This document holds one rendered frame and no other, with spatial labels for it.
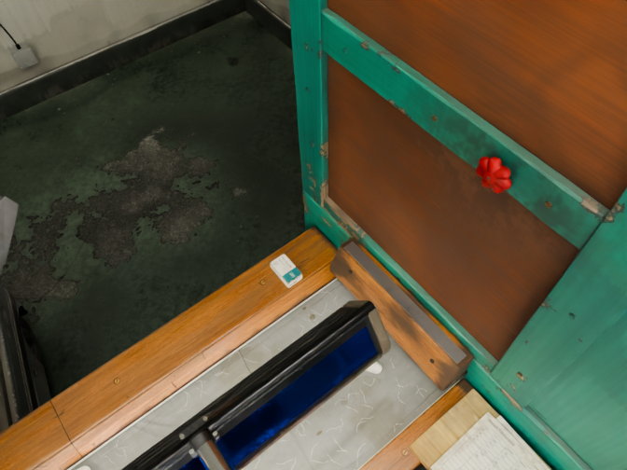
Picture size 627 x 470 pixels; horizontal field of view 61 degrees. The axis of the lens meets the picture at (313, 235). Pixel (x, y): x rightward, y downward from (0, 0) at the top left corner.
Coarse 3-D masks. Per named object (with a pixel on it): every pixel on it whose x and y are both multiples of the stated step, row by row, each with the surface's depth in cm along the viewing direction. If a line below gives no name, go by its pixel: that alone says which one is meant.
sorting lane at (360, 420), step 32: (288, 320) 102; (320, 320) 101; (256, 352) 98; (192, 384) 95; (224, 384) 95; (352, 384) 94; (384, 384) 94; (416, 384) 94; (160, 416) 92; (192, 416) 92; (320, 416) 91; (352, 416) 91; (384, 416) 91; (416, 416) 91; (128, 448) 89; (288, 448) 89; (320, 448) 88; (352, 448) 88
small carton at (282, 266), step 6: (276, 258) 104; (282, 258) 104; (288, 258) 104; (276, 264) 103; (282, 264) 103; (288, 264) 103; (276, 270) 103; (282, 270) 102; (288, 270) 102; (294, 270) 102; (282, 276) 102; (288, 276) 102; (294, 276) 102; (300, 276) 102; (288, 282) 101; (294, 282) 102
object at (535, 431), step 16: (304, 192) 107; (304, 208) 112; (320, 208) 104; (320, 224) 109; (336, 224) 102; (336, 240) 107; (480, 368) 86; (480, 384) 89; (496, 384) 84; (496, 400) 87; (512, 400) 82; (512, 416) 85; (528, 416) 81; (528, 432) 84; (544, 432) 80; (544, 448) 82; (560, 448) 78; (560, 464) 81; (576, 464) 77
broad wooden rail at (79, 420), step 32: (288, 256) 107; (320, 256) 106; (224, 288) 103; (256, 288) 103; (288, 288) 103; (320, 288) 105; (192, 320) 99; (224, 320) 99; (256, 320) 100; (128, 352) 96; (160, 352) 96; (192, 352) 96; (224, 352) 98; (96, 384) 93; (128, 384) 93; (160, 384) 93; (32, 416) 90; (64, 416) 90; (96, 416) 90; (128, 416) 91; (0, 448) 87; (32, 448) 87; (64, 448) 87; (96, 448) 90
